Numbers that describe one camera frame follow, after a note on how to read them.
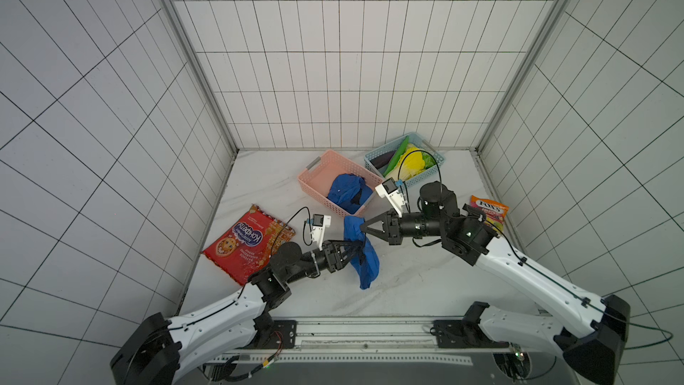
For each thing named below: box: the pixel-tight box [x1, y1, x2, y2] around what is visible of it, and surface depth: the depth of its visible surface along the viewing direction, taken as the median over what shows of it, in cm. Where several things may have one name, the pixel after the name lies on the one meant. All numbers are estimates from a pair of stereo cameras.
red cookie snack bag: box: [201, 204, 296, 287], surface depth 89 cm
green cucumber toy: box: [382, 135, 410, 178], surface depth 115 cm
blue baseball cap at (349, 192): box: [326, 172, 374, 215], surface depth 100 cm
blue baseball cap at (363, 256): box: [342, 215, 381, 290], surface depth 68 cm
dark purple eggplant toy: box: [369, 150, 397, 170], surface depth 112 cm
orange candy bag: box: [470, 194, 510, 234], surface depth 99 cm
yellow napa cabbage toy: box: [385, 142, 436, 183], surface depth 106 cm
